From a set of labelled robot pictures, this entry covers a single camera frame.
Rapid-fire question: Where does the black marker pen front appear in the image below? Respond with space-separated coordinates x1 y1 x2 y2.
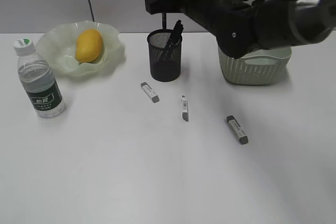
162 13 167 30

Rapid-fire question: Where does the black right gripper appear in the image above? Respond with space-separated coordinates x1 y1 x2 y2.
144 0 259 59

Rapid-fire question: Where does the frosted green wavy plate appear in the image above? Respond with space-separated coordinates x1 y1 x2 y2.
35 20 125 79

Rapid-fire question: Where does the black mesh pen holder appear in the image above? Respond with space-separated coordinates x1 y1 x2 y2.
147 29 182 82

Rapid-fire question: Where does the light green woven basket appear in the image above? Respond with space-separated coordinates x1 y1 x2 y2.
218 47 292 86

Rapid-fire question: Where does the yellow mango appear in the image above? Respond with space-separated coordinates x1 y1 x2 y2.
75 29 102 63

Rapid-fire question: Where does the white grey eraser middle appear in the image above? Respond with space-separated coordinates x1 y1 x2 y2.
181 95 189 122

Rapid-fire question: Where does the white grey eraser left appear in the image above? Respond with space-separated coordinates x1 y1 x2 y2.
140 82 160 103

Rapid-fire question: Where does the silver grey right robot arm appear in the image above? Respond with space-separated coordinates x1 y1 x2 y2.
144 0 335 59

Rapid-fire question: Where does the clear water bottle green label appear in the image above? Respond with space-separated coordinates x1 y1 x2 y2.
13 38 66 118

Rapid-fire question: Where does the black marker pen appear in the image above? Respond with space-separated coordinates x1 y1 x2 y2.
160 19 182 61
165 23 184 61
162 13 167 30

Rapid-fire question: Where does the white grey eraser right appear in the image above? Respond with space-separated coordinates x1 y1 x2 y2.
226 115 249 145

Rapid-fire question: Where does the white grey eraser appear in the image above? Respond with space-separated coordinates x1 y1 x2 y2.
140 82 160 103
181 95 189 122
226 115 249 145

